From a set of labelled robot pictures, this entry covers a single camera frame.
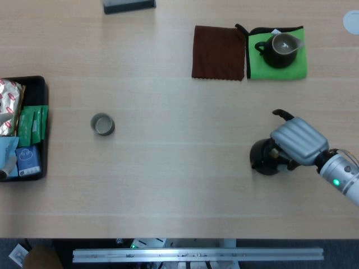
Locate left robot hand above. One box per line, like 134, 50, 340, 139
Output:
0, 111, 18, 179

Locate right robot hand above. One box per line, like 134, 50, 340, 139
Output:
269, 109, 329, 171

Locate black cast iron teapot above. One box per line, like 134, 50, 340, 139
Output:
249, 138, 297, 177

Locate dark ceramic tea cup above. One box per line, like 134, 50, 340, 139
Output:
90, 112, 116, 137

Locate green tea packet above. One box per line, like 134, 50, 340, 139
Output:
17, 106, 36, 147
40, 105, 49, 141
30, 108, 43, 144

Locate foil snack bag red labels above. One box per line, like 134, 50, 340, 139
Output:
0, 78, 26, 137

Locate light blue packet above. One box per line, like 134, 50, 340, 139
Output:
0, 136, 20, 180

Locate black plastic tray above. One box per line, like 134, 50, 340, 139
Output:
0, 75, 50, 183

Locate blue packet with face print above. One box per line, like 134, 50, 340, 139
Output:
15, 145, 42, 177

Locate green cloth with black edge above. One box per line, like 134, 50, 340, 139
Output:
234, 23, 309, 80

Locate black ceramic pitcher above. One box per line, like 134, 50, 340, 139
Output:
254, 33, 305, 69

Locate brown cloth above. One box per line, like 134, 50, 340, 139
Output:
191, 25, 246, 82

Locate white round coaster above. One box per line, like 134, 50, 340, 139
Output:
342, 10, 359, 35

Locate white floor plate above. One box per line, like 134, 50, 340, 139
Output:
8, 243, 29, 267

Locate brown round seat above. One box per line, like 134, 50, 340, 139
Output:
22, 245, 64, 269

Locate grey sign stand white card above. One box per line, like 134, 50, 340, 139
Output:
102, 0, 157, 15

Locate aluminium rail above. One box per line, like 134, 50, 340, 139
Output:
72, 247, 325, 263

